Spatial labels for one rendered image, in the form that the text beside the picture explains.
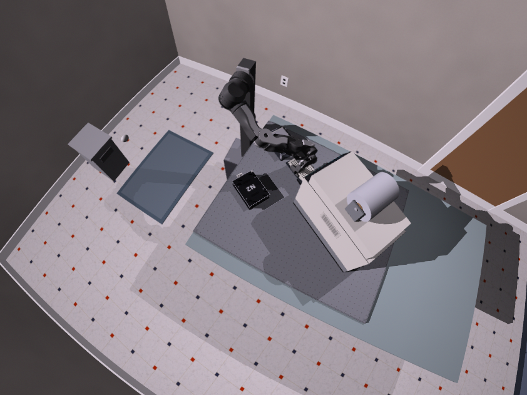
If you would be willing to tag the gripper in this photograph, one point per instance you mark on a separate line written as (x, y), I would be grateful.
(300, 160)

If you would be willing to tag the pale grey cylinder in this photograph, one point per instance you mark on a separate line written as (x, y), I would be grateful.
(375, 195)

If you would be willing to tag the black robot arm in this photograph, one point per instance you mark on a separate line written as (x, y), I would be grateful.
(232, 96)

